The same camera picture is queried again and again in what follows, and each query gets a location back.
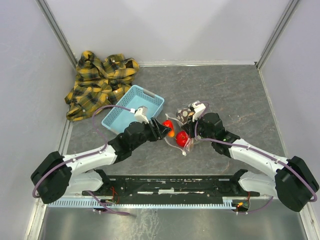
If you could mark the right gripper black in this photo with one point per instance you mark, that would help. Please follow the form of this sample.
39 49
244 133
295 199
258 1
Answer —
189 127

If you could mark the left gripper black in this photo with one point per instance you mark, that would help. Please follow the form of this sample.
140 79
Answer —
158 132

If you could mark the red fake apple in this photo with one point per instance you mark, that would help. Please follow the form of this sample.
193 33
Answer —
182 139

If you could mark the dark purple fake fruit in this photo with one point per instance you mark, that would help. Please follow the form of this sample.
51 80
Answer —
183 114

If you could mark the clear polka dot zip bag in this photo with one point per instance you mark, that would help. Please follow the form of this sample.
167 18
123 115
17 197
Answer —
177 127

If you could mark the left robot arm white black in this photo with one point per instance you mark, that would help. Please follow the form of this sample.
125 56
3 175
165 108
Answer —
58 174

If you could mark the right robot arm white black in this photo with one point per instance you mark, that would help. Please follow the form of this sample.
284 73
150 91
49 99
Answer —
288 179

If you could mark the light blue plastic basket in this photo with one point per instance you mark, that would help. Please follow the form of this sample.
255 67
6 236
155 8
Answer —
121 116

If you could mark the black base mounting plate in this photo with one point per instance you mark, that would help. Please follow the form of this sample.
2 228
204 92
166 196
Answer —
171 189

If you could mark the yellow plaid shirt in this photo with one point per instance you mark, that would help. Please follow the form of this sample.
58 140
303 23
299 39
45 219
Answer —
99 83

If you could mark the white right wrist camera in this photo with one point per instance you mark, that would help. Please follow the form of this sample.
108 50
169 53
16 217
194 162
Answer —
199 107

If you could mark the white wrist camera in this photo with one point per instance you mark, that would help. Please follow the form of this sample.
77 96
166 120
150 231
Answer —
199 107
140 114

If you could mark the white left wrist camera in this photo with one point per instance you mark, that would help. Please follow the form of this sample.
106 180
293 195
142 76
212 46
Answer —
140 114

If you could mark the aluminium frame rail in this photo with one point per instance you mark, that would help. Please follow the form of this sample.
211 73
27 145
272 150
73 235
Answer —
48 14

